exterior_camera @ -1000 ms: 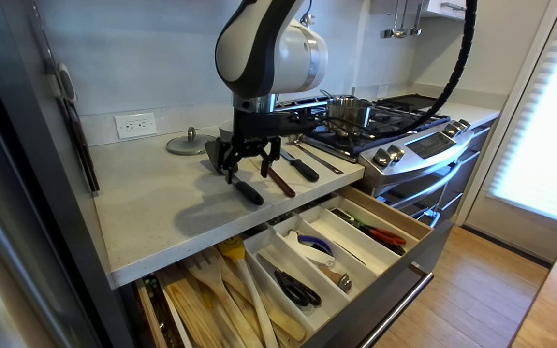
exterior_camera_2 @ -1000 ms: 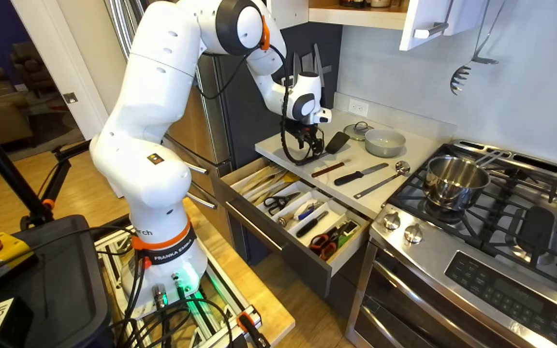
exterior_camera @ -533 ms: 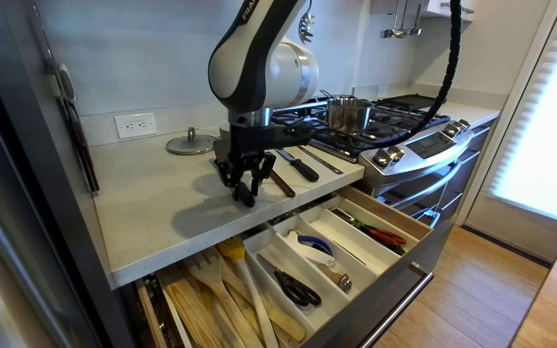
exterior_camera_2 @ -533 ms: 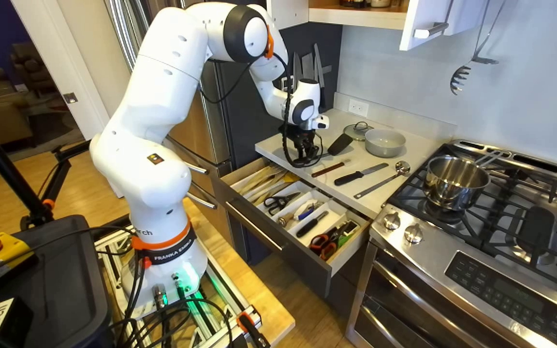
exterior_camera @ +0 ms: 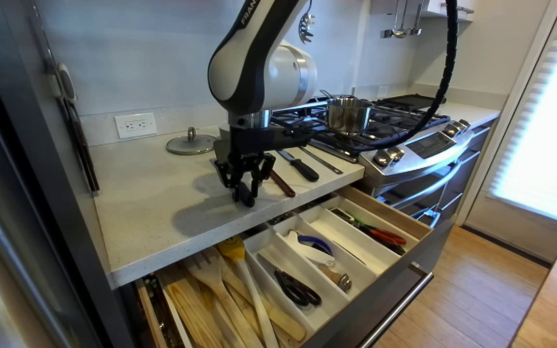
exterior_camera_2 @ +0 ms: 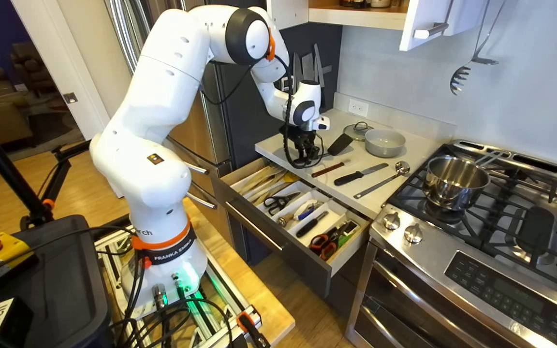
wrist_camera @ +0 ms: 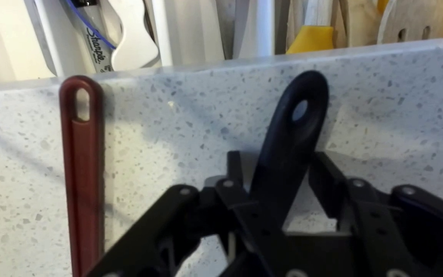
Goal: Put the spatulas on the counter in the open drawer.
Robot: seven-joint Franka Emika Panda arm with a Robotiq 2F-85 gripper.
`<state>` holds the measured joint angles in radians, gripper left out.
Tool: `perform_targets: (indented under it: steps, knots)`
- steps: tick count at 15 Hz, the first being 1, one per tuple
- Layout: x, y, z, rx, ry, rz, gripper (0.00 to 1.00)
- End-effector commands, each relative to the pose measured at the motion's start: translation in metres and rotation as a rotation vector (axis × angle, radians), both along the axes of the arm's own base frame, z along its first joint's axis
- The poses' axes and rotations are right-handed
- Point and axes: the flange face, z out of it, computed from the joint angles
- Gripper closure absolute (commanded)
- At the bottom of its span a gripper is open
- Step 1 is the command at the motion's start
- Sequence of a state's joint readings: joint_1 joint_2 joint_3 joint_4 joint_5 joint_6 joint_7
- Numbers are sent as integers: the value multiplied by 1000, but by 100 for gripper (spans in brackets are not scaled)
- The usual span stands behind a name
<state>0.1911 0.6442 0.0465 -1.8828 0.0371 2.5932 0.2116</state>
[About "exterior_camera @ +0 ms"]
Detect hanging steel utensil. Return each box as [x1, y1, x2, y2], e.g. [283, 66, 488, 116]
[382, 0, 409, 39]
[409, 0, 425, 37]

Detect stainless steel pot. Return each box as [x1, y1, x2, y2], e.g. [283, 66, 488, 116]
[324, 87, 372, 138]

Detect stainless gas stove range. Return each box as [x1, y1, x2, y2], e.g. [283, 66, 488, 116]
[270, 93, 506, 230]

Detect white wall outlet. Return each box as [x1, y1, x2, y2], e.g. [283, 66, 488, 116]
[111, 110, 158, 141]

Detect wooden spoon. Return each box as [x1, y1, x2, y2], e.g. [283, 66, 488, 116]
[222, 259, 309, 344]

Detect green plastic tool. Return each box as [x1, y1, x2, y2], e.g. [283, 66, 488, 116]
[332, 207, 365, 228]

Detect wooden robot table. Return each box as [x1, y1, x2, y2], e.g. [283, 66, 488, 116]
[508, 250, 557, 348]

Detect slotted wooden spatula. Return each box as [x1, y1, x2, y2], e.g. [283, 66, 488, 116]
[183, 250, 264, 348]

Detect steel pot lid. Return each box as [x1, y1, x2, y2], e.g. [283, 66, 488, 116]
[164, 126, 218, 157]

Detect wood-handled tool with metal cap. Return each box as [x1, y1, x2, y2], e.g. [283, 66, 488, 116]
[318, 263, 355, 294]

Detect black-handled spreader knife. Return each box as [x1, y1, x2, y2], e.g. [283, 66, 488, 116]
[276, 149, 322, 184]

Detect white plastic drawer organiser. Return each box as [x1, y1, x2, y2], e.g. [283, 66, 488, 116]
[241, 196, 409, 337]

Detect wooden turner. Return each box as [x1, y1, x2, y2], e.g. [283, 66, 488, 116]
[160, 277, 227, 348]

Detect black kitchen scissors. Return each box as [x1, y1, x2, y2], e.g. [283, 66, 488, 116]
[272, 269, 322, 310]

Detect white wall cabinet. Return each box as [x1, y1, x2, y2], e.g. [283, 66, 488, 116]
[419, 0, 477, 25]

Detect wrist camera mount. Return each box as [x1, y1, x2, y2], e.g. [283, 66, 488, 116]
[266, 122, 314, 149]

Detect hanging slotted steel spoon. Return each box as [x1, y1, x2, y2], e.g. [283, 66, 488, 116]
[295, 0, 318, 47]

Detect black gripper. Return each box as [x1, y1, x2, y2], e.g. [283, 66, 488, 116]
[212, 126, 278, 201]

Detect stainless steel fridge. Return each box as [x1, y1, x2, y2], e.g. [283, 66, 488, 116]
[0, 0, 131, 348]

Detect grey wooden kitchen drawer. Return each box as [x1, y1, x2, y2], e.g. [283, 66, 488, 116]
[131, 184, 436, 348]

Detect blue white can opener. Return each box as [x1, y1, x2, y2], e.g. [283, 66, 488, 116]
[295, 232, 336, 257]

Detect long steel ladle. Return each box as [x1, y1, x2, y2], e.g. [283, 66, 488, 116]
[299, 145, 343, 176]

